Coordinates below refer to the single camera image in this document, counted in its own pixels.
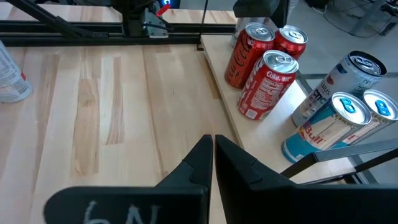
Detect black shelf side post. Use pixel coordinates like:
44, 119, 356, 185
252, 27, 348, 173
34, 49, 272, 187
279, 138, 398, 186

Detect grey metal bracket plate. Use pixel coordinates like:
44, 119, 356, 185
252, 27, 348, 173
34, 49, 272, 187
142, 8, 169, 39

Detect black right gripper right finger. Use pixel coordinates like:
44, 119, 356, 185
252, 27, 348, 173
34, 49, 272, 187
215, 134, 398, 224

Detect black device with blue light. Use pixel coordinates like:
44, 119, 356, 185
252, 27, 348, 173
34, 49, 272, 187
160, 0, 181, 9

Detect silver Celsius energy drink can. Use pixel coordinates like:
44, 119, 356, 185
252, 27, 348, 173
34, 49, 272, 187
291, 50, 388, 128

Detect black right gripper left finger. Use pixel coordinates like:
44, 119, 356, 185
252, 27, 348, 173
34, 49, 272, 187
43, 134, 214, 224

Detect wooden shelf board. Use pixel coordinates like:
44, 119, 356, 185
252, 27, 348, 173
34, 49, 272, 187
200, 34, 357, 184

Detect blue silver Red Bull can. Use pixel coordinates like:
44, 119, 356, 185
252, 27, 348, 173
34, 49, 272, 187
341, 89, 398, 146
281, 91, 373, 164

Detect red Coca-Cola can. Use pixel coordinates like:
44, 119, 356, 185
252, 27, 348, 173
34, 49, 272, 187
273, 24, 308, 62
238, 49, 299, 121

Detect slim silver can black lid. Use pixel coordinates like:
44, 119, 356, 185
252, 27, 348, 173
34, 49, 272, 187
229, 17, 279, 47
0, 40, 34, 104

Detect red Coke Zero Sugar can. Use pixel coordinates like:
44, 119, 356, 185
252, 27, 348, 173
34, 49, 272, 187
224, 22, 276, 90

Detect small red tag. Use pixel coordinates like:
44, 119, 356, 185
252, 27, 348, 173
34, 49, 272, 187
155, 3, 172, 18

